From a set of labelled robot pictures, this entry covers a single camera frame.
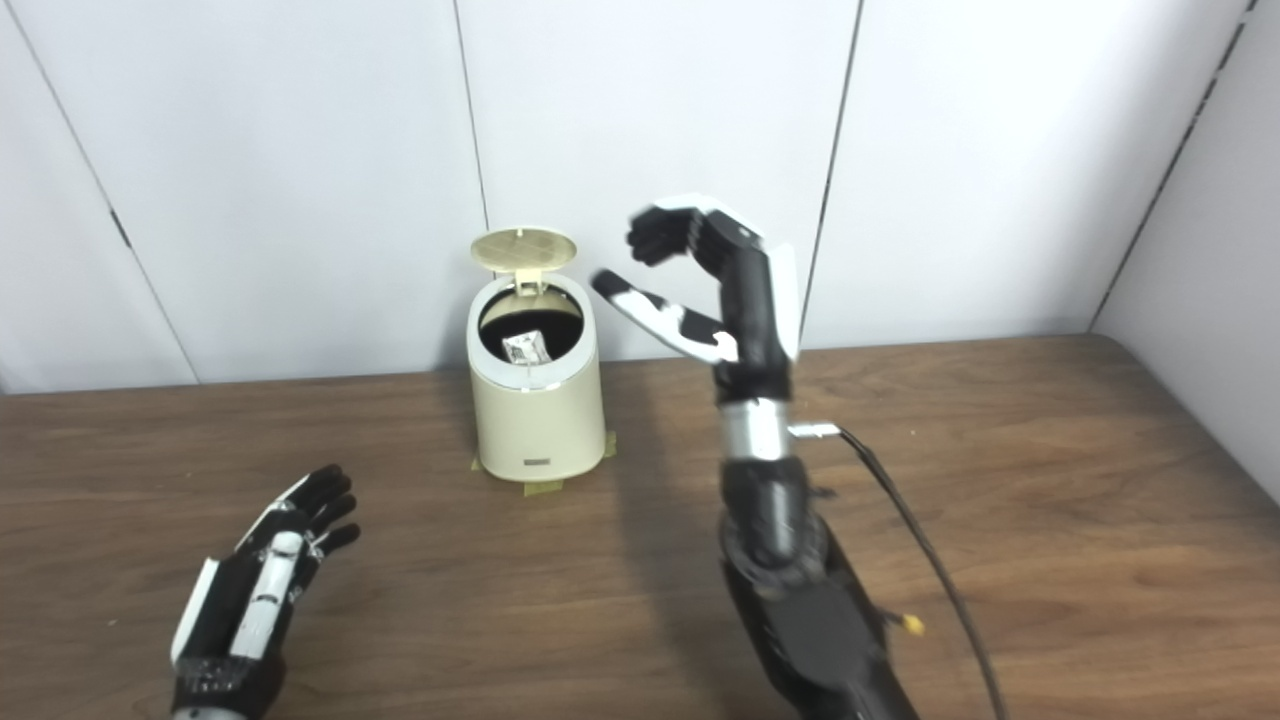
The white green milk carton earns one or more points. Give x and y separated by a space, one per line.
527 347

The cream-colored round bin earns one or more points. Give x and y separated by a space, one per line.
540 425

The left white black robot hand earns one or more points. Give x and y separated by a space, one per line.
225 610

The cream round bin lid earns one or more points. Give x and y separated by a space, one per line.
523 248

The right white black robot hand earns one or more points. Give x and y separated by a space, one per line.
750 310

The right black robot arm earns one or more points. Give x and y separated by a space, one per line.
810 620

